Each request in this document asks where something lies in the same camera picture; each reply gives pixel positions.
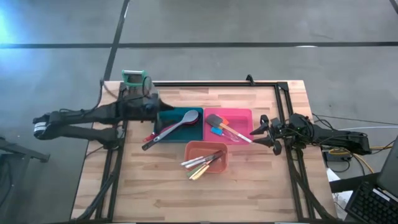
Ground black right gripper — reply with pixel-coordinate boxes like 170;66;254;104
249;114;295;147

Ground metal box grater teal handle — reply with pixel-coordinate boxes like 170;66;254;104
121;69;147;88

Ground teal plastic bin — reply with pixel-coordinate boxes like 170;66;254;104
154;106;205;144

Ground black ladle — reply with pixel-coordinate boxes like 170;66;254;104
141;140;156;152

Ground grey-blue silicone spoon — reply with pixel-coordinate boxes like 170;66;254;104
151;109;200;144

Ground black desk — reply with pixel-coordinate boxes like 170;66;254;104
328;172;382;194

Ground black keyboard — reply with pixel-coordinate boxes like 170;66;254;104
344;181;398;224

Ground orange plastic bin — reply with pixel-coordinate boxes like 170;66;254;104
183;140;229;174

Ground red slotted spatula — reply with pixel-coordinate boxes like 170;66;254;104
142;117;200;143

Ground black aluminium table frame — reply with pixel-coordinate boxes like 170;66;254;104
70;74;338;224

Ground pink plastic bin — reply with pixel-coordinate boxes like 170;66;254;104
203;107;254;146

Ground yellow floor cable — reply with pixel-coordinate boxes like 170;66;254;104
328;143;395;174

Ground white paper sheet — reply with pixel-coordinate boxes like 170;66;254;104
325;167;355;215

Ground black laptop screen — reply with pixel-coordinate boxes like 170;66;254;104
376;135;398;198

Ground green-handled knife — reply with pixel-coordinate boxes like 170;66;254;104
186;155;221;179

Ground grey spatula wooden handle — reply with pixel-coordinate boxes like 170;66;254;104
205;113;254;144

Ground blue spatula clear handle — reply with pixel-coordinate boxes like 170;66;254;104
211;126;242;143

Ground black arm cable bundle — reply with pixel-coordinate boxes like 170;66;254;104
292;169;335;222
71;167;121;222

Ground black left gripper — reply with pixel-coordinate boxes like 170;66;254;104
117;91;175;133

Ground silver metal knife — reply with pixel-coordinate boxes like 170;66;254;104
180;152;218;167

